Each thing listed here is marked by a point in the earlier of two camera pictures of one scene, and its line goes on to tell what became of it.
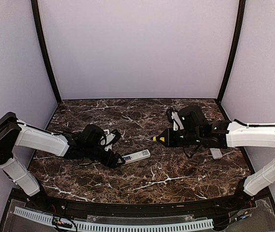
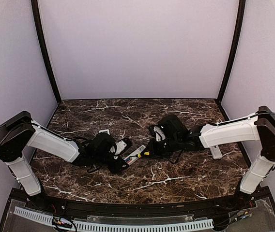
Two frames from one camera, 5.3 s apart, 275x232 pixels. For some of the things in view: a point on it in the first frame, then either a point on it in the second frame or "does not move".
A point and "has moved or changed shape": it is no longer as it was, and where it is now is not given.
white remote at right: (216, 153) does not move
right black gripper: (169, 141) → (153, 152)
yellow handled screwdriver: (162, 138) has moved or changed shape
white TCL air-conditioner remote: (106, 132) does not move
